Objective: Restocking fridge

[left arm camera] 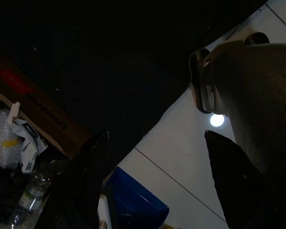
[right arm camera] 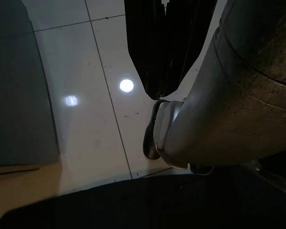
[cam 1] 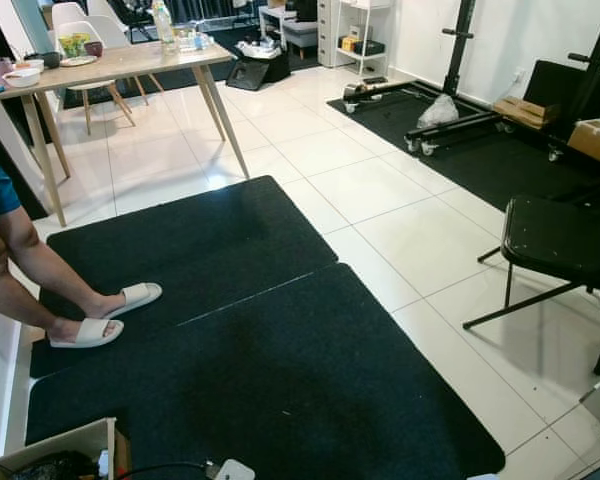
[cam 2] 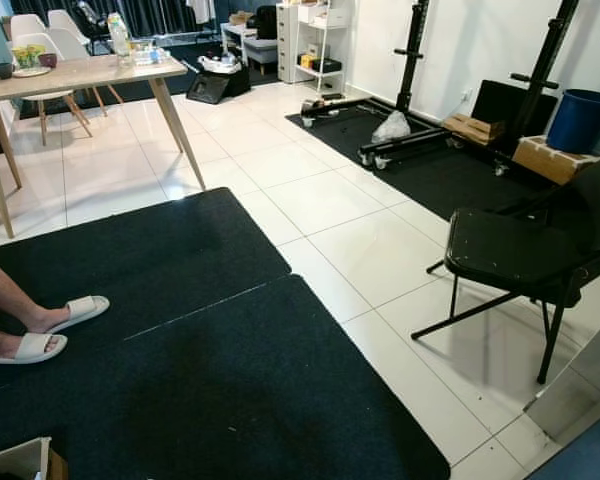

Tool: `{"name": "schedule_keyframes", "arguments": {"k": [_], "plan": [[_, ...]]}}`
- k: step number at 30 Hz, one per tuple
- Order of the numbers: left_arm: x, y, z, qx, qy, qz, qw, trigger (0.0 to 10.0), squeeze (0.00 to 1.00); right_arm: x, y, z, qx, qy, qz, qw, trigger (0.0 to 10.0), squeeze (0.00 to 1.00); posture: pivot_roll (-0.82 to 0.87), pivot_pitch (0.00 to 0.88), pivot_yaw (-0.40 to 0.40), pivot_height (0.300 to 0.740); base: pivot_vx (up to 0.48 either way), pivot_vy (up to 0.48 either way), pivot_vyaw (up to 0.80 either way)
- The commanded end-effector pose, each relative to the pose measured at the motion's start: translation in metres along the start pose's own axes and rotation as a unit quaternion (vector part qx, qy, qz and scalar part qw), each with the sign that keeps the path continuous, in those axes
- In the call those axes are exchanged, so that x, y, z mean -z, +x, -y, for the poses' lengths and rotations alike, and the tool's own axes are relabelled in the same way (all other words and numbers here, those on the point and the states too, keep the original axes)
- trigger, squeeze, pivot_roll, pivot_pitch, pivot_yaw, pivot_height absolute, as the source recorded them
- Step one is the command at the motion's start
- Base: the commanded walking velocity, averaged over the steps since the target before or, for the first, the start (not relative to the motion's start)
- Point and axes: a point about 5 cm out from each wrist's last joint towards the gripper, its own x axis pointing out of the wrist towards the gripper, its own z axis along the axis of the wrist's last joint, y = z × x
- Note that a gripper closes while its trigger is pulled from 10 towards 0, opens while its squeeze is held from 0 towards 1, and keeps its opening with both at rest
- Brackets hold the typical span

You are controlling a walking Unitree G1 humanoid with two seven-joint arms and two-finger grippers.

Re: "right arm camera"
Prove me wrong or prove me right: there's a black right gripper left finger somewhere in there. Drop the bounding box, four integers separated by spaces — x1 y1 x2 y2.
125 0 169 100

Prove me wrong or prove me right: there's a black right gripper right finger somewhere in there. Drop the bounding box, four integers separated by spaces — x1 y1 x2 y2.
161 0 220 100

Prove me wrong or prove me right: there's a silver robot right leg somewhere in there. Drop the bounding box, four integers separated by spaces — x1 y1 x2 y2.
154 0 286 173

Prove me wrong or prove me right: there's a grey blue cabinet panel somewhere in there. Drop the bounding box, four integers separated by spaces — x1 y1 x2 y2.
0 0 61 167

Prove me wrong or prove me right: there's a black floor mat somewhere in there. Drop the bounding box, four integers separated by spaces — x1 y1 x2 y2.
0 172 286 229

